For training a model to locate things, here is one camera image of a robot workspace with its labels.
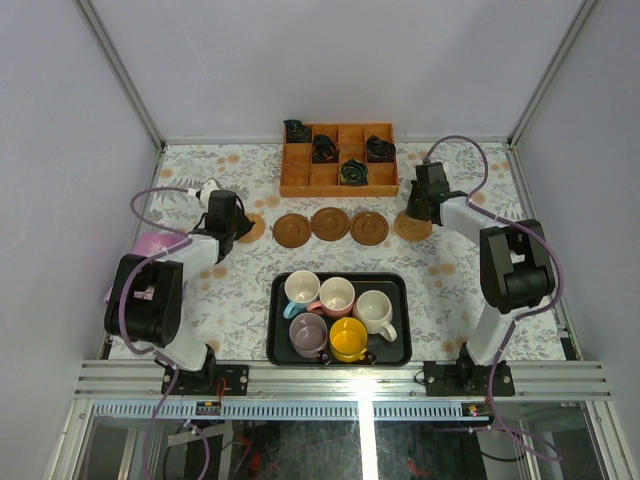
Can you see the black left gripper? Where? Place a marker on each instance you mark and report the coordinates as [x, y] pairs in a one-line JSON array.
[[242, 226]]

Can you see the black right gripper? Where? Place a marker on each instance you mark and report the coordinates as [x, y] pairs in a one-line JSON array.
[[411, 210]]

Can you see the woven rattan coaster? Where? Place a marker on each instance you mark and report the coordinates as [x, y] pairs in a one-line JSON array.
[[410, 229], [257, 230]]

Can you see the brown wooden coaster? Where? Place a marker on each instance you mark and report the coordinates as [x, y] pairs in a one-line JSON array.
[[292, 230], [369, 228], [330, 224]]

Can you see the yellow mug black outside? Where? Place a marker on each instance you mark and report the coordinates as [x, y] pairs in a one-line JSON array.
[[348, 340]]

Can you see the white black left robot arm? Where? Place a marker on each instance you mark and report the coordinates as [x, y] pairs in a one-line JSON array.
[[145, 306]]

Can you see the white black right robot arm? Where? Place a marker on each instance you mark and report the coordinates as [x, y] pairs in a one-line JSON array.
[[516, 271]]

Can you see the rolled dark cloth right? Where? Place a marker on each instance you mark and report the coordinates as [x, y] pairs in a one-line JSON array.
[[379, 150]]

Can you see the rolled green leaf cloth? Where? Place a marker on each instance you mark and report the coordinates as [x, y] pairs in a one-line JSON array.
[[354, 173]]

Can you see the orange wooden compartment box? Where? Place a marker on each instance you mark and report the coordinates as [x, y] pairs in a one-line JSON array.
[[301, 178]]

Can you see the blue mug white inside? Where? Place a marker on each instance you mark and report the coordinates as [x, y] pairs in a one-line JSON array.
[[301, 289]]

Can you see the purple princess print pouch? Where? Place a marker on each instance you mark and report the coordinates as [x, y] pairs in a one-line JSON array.
[[150, 244]]

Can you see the rolled dark cloth top-left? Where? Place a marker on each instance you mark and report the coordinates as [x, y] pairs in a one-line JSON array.
[[297, 132]]

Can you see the white speckled mug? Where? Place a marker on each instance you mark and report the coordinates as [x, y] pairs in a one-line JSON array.
[[374, 309]]

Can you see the rolled dark cloth orange accents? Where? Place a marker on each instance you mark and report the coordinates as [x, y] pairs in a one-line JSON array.
[[324, 150]]

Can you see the pink mug white inside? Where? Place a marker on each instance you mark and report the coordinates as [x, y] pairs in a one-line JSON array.
[[336, 298]]

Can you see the black plastic tray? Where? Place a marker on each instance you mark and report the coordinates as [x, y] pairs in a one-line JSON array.
[[281, 352]]

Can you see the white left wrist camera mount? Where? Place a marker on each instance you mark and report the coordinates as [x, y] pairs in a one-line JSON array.
[[203, 193]]

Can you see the lilac mug black handle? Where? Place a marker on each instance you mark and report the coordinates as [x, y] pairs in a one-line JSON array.
[[309, 335]]

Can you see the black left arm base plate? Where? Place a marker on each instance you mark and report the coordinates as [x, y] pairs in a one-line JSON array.
[[224, 380]]

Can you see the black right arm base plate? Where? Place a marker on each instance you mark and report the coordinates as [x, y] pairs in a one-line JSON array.
[[466, 380]]

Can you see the aluminium front frame rail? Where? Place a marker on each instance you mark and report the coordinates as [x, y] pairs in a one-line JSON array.
[[132, 389]]

